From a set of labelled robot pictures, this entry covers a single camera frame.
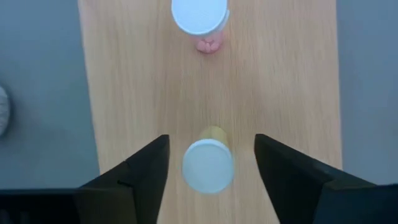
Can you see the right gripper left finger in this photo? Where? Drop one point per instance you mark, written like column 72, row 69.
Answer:
column 136, row 193

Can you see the small pink medicine bottle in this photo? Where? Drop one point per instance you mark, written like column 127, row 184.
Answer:
column 199, row 15

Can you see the green plant in patterned pot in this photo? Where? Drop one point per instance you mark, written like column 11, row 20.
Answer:
column 3, row 112

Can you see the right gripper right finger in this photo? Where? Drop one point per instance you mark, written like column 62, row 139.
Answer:
column 295, row 193

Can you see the small yellow medicine bottle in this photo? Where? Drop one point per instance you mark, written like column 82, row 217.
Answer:
column 207, row 166

